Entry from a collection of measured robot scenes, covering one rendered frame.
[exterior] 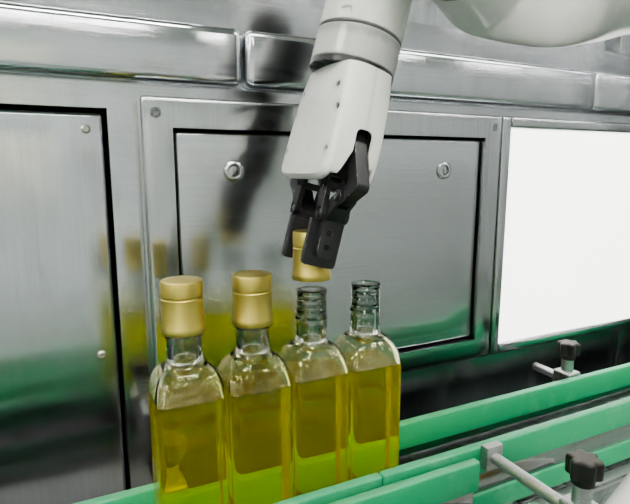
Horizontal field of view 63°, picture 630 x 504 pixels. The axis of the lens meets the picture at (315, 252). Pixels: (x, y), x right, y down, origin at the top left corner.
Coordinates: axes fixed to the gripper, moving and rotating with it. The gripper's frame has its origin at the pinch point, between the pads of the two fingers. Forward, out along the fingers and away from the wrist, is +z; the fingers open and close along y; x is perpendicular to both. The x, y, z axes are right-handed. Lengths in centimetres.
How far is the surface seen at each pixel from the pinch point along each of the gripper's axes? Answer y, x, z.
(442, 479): 6.3, 16.1, 19.2
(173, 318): 1.5, -10.9, 8.3
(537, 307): -12.5, 45.8, 2.7
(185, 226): -12.4, -8.6, 1.8
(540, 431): 4.1, 31.0, 15.0
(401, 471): 4.2, 12.9, 19.5
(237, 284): 1.1, -6.3, 4.9
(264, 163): -12.4, -1.7, -6.8
